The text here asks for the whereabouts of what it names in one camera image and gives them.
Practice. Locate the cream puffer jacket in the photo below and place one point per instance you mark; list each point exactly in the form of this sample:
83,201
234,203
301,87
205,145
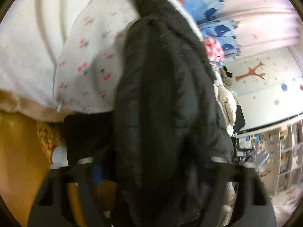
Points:
228,106

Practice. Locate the tree wall sticker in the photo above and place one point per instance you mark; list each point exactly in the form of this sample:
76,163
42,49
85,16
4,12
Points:
252,72

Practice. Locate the black puffer jacket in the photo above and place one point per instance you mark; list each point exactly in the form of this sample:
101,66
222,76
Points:
168,123

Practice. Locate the whale print curtain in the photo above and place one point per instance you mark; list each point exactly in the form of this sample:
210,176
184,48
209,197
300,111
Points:
245,27

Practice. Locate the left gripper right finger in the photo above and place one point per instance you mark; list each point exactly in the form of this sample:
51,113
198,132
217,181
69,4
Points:
252,206

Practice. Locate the wooden bookshelf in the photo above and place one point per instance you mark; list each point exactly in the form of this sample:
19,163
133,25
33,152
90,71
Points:
277,150

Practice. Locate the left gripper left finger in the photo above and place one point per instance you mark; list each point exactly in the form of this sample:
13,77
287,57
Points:
52,206

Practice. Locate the pink checkered cloth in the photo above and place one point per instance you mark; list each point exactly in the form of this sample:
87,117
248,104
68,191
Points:
214,50

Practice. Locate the person's black trouser leg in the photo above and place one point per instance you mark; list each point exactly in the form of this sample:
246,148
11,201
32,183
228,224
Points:
89,135

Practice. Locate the yellow floral slipper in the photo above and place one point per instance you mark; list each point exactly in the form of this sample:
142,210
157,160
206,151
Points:
51,138

